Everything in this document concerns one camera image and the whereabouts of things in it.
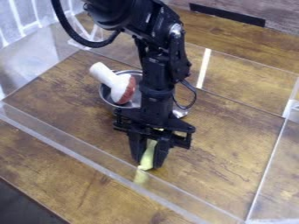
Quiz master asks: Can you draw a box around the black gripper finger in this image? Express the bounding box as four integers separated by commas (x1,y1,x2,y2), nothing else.
126,131,146,162
153,137,172,168

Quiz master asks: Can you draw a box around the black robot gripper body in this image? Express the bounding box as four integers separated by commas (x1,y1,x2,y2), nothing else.
114,87,194,149

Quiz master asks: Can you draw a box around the green handled metal spoon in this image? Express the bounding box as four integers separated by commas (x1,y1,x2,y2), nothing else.
134,107,190,172

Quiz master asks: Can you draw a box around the small silver metal pot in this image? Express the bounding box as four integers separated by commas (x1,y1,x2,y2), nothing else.
97,69,144,110

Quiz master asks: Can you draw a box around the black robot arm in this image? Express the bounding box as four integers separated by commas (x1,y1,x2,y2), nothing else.
82,0,194,168

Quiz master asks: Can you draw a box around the white and red toy mushroom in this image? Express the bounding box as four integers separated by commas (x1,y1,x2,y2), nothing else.
88,62,136,104

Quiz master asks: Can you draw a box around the black strip on table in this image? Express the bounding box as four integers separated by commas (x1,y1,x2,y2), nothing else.
189,3,266,27

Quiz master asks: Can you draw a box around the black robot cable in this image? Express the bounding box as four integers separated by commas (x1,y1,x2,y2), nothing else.
50,0,198,110

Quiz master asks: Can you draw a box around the clear acrylic triangular bracket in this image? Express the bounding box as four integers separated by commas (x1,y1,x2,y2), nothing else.
68,17,104,51

